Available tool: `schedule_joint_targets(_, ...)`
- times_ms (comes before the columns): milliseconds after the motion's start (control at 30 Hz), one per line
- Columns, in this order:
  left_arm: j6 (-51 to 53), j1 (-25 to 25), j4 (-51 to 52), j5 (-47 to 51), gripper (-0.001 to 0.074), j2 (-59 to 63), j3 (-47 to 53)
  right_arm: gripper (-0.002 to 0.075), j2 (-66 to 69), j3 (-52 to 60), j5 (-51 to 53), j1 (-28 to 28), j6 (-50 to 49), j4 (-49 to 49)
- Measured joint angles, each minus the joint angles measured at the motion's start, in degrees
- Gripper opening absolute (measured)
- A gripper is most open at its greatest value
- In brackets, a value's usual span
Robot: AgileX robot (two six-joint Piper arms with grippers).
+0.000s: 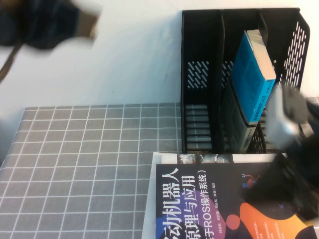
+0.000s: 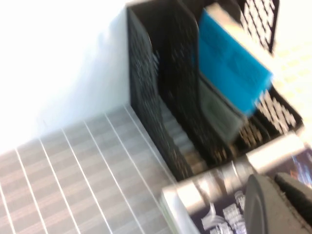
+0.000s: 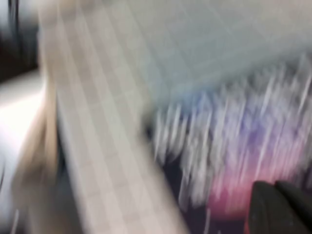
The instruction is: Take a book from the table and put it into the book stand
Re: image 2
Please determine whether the dark navy cover book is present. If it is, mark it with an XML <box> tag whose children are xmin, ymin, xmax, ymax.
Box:
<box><xmin>160</xmin><ymin>142</ymin><xmax>312</xmax><ymax>234</ymax></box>

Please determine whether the black plastic book stand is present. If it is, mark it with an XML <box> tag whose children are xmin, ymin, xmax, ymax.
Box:
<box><xmin>126</xmin><ymin>0</ymin><xmax>306</xmax><ymax>183</ymax></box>

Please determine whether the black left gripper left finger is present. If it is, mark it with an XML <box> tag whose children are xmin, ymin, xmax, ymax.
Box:
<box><xmin>244</xmin><ymin>174</ymin><xmax>308</xmax><ymax>234</ymax></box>

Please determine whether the blue and grey book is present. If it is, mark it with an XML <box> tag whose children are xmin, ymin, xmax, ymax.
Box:
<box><xmin>195</xmin><ymin>4</ymin><xmax>274</xmax><ymax>143</ymax></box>

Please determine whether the grey white-grid tablecloth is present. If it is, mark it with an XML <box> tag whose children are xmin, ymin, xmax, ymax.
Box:
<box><xmin>0</xmin><ymin>42</ymin><xmax>312</xmax><ymax>234</ymax></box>

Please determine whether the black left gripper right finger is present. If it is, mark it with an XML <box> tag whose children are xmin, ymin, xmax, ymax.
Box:
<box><xmin>274</xmin><ymin>172</ymin><xmax>312</xmax><ymax>210</ymax></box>

